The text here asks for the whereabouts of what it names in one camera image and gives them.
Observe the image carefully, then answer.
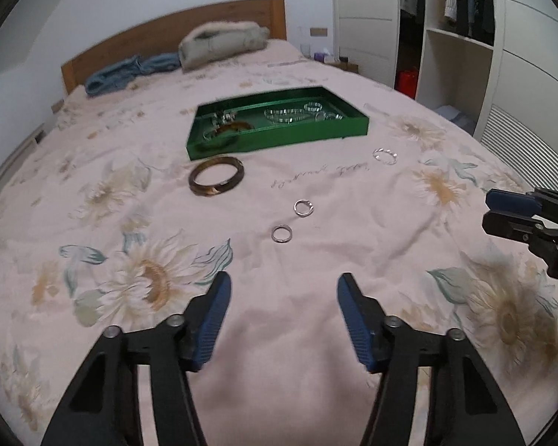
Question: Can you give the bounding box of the silver wrist watch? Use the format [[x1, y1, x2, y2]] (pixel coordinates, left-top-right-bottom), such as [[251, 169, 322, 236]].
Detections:
[[314, 111, 344, 122]]

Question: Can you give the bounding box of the small silver ring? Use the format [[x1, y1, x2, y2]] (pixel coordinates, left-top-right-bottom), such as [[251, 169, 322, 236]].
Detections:
[[270, 223, 294, 245]]

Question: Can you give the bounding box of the silver chain necklace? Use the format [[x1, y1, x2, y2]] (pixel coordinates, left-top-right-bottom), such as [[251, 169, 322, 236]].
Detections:
[[264, 107, 311, 125]]

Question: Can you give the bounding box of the dark brown bangle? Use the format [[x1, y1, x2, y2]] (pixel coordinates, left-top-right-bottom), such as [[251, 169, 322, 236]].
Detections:
[[188, 156, 245, 196]]

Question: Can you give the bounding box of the amber orange bangle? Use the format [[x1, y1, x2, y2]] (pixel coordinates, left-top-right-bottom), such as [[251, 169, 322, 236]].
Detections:
[[212, 121, 254, 137]]

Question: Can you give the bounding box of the green jewelry tray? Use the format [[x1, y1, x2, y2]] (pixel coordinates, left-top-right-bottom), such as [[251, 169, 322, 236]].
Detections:
[[186, 87, 369, 160]]

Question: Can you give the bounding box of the white wardrobe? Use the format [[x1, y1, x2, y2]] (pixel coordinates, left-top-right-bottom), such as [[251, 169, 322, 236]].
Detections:
[[333, 0, 558, 190]]

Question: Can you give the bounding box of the red box in wardrobe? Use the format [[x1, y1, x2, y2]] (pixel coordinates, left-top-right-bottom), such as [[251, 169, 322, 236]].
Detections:
[[395, 68, 419, 100]]

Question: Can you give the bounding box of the pink floral bed cover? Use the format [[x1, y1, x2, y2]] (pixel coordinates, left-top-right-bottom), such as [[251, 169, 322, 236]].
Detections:
[[0, 41, 558, 445]]

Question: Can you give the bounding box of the wooden nightstand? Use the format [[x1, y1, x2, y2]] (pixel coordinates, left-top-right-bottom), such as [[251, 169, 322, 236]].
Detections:
[[327, 61, 359, 74]]

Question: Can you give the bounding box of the blue tissue box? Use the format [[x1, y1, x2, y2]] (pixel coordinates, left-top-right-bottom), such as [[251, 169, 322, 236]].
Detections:
[[313, 51, 336, 64]]

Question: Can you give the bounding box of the drinking glass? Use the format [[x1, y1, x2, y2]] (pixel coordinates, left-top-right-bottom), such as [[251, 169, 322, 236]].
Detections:
[[300, 43, 311, 58]]

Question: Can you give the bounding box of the beige fur-trimmed jacket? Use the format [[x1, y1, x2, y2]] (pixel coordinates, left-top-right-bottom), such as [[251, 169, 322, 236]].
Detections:
[[178, 21, 270, 71]]

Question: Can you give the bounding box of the blue folded blanket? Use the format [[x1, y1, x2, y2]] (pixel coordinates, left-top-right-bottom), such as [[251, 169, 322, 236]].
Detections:
[[83, 52, 180, 98]]

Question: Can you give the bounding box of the wooden headboard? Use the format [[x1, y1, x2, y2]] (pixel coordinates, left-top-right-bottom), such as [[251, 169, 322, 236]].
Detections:
[[61, 0, 287, 94]]

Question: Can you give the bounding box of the twisted silver hoop ring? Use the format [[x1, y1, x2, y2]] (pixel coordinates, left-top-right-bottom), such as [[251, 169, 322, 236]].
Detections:
[[372, 147, 397, 167]]

